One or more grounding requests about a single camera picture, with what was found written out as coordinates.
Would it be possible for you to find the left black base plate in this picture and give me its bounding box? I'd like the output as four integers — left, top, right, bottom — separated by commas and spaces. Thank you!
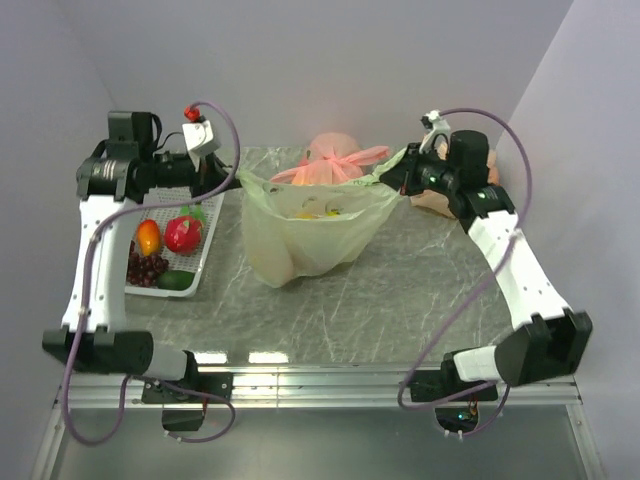
141, 372, 234, 404

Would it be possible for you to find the aluminium mounting rail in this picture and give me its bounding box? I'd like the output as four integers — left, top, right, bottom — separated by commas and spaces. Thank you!
69, 364, 582, 410

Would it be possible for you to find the green avocado-print plastic bag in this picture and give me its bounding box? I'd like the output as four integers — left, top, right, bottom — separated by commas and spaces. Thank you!
237, 150, 405, 288

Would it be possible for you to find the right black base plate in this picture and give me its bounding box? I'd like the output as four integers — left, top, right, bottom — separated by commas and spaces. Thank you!
409, 370, 498, 403

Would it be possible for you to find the dark red fake grape bunch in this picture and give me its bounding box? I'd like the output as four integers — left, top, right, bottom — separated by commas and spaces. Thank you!
126, 241, 169, 288

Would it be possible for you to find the red orange fake mango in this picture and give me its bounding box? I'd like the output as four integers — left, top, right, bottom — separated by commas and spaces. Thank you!
136, 219, 162, 257

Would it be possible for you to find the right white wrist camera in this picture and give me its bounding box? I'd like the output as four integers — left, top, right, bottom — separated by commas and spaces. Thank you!
419, 110, 451, 153

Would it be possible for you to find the red fake dragon fruit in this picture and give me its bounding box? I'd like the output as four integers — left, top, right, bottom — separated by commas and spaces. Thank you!
164, 204, 205, 255

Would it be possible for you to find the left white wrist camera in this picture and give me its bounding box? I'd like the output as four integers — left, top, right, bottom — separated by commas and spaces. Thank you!
182, 106, 221, 164

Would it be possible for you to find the green fake avocado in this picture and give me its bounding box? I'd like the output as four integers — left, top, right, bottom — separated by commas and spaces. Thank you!
155, 270, 195, 291

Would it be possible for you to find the pink tied plastic bag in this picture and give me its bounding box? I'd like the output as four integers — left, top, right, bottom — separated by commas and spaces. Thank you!
270, 132, 390, 186

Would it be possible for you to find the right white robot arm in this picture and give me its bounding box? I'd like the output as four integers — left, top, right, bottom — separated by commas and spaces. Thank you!
380, 130, 593, 400

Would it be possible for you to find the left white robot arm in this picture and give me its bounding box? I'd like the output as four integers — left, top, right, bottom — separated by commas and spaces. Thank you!
42, 103, 239, 402

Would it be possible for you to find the yellow fake banana bunch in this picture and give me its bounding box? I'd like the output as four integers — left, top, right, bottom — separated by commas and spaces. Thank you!
294, 210, 341, 220

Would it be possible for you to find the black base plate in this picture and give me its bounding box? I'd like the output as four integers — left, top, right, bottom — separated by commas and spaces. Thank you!
141, 372, 234, 404
409, 370, 498, 403

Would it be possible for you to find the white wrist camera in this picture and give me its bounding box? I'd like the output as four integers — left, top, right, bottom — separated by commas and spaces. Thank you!
419, 110, 451, 153
182, 106, 221, 164

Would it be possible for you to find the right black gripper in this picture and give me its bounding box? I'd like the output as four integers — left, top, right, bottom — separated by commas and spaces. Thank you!
381, 142, 461, 197

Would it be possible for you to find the orange tied plastic bag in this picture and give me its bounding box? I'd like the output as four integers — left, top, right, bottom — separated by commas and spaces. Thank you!
409, 130, 498, 218

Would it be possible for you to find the white plastic basket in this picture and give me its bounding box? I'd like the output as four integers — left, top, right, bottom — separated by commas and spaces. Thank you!
125, 194, 224, 298

